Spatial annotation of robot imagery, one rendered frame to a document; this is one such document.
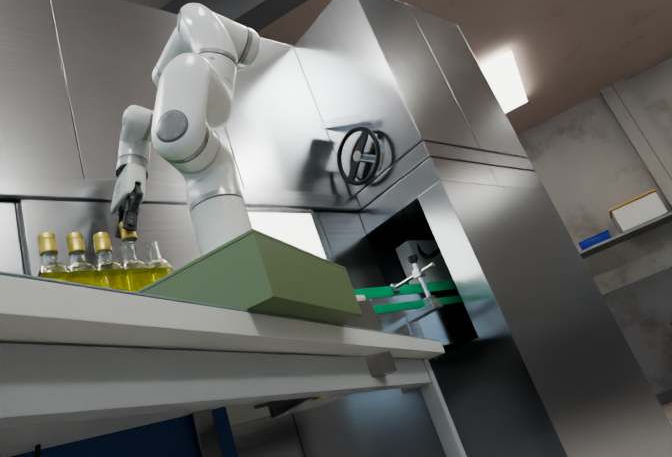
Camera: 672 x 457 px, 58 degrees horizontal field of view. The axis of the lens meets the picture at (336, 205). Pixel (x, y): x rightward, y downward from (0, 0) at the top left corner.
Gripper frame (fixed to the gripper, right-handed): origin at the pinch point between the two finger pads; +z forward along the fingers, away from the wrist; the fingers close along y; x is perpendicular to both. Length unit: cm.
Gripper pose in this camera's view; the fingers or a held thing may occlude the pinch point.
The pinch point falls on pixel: (126, 226)
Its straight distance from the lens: 145.8
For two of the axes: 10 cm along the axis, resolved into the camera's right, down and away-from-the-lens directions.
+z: 1.1, 8.2, -5.6
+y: 6.0, -5.0, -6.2
